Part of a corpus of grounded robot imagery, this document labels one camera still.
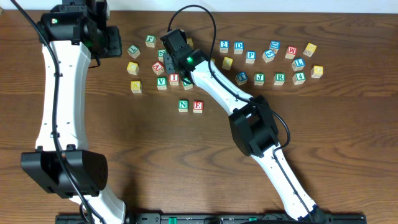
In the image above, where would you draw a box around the green N block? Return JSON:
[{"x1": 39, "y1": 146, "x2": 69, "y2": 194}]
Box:
[{"x1": 178, "y1": 100, "x2": 189, "y2": 113}]

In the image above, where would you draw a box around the red E block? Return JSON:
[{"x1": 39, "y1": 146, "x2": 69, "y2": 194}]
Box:
[{"x1": 193, "y1": 101, "x2": 203, "y2": 113}]

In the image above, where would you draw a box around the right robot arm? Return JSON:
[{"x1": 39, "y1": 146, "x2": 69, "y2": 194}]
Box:
[{"x1": 161, "y1": 29, "x2": 323, "y2": 223}]

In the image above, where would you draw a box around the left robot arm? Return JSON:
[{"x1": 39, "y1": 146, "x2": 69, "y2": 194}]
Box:
[{"x1": 21, "y1": 0, "x2": 132, "y2": 223}]

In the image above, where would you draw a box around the red I block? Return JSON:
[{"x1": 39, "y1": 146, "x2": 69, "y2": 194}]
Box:
[{"x1": 169, "y1": 73, "x2": 179, "y2": 86}]

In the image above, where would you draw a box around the red A block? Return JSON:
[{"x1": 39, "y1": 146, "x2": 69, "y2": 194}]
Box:
[{"x1": 152, "y1": 61, "x2": 165, "y2": 75}]

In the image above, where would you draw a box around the green Z block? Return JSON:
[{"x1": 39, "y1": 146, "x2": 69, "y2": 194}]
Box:
[{"x1": 157, "y1": 49, "x2": 167, "y2": 62}]

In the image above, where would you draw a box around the green V block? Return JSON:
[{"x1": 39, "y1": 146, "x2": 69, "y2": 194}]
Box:
[{"x1": 156, "y1": 77, "x2": 167, "y2": 90}]

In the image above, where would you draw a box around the green B block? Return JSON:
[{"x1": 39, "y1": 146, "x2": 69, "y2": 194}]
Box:
[{"x1": 182, "y1": 78, "x2": 193, "y2": 90}]

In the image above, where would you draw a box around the yellow block top row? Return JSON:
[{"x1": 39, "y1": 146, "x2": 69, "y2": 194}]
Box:
[{"x1": 187, "y1": 39, "x2": 194, "y2": 49}]

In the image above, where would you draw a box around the yellow C block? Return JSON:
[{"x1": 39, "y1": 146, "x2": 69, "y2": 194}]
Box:
[{"x1": 126, "y1": 62, "x2": 139, "y2": 75}]

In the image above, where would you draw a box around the yellow K block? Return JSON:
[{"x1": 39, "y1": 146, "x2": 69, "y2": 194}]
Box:
[{"x1": 130, "y1": 80, "x2": 142, "y2": 93}]

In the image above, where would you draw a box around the green L block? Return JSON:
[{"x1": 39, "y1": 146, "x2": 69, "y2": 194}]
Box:
[{"x1": 127, "y1": 45, "x2": 141, "y2": 58}]

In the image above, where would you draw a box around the yellow O block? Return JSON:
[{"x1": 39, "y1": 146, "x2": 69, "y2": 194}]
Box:
[{"x1": 222, "y1": 57, "x2": 233, "y2": 70}]

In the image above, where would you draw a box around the blue 2 block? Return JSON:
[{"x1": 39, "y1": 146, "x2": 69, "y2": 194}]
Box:
[{"x1": 220, "y1": 40, "x2": 229, "y2": 54}]

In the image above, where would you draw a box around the blue d block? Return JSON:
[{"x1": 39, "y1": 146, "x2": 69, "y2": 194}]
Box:
[
  {"x1": 269, "y1": 40, "x2": 280, "y2": 54},
  {"x1": 234, "y1": 42, "x2": 244, "y2": 54}
]

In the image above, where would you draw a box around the blue T block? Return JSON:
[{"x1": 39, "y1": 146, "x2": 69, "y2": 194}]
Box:
[{"x1": 235, "y1": 72, "x2": 248, "y2": 85}]

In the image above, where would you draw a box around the blue P block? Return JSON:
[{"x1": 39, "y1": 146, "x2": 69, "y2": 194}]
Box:
[{"x1": 245, "y1": 50, "x2": 256, "y2": 64}]

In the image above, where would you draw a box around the blue 5 block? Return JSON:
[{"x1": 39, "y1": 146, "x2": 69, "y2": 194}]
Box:
[{"x1": 262, "y1": 49, "x2": 275, "y2": 63}]

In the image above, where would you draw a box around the blue D block right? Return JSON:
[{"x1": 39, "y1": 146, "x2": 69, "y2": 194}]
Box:
[{"x1": 269, "y1": 40, "x2": 280, "y2": 54}]

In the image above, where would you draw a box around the green R block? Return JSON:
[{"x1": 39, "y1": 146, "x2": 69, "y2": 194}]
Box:
[{"x1": 274, "y1": 73, "x2": 285, "y2": 86}]

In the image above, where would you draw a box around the red M block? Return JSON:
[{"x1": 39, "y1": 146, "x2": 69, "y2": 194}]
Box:
[{"x1": 285, "y1": 46, "x2": 297, "y2": 59}]

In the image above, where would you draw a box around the blue L block right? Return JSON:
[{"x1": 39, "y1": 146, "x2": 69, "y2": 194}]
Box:
[{"x1": 292, "y1": 58, "x2": 305, "y2": 72}]

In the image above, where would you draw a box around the green 4 block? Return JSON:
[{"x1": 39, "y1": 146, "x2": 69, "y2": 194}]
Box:
[{"x1": 292, "y1": 72, "x2": 306, "y2": 85}]

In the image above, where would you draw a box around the yellow block far right top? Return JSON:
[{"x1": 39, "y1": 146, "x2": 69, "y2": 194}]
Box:
[{"x1": 303, "y1": 42, "x2": 317, "y2": 57}]

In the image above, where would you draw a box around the yellow G block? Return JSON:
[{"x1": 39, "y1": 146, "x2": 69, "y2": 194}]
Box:
[{"x1": 311, "y1": 65, "x2": 323, "y2": 78}]

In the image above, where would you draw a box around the right black cable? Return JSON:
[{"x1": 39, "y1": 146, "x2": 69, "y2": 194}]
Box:
[{"x1": 167, "y1": 4, "x2": 315, "y2": 218}]

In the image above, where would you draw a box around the black cable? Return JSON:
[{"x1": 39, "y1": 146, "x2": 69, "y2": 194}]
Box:
[
  {"x1": 11, "y1": 0, "x2": 106, "y2": 224},
  {"x1": 167, "y1": 4, "x2": 315, "y2": 218}
]

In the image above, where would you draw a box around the left black cable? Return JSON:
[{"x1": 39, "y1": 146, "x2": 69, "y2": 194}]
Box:
[{"x1": 11, "y1": 0, "x2": 106, "y2": 224}]

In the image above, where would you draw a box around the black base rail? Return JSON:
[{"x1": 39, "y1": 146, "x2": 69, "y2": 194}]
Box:
[{"x1": 55, "y1": 212, "x2": 368, "y2": 224}]

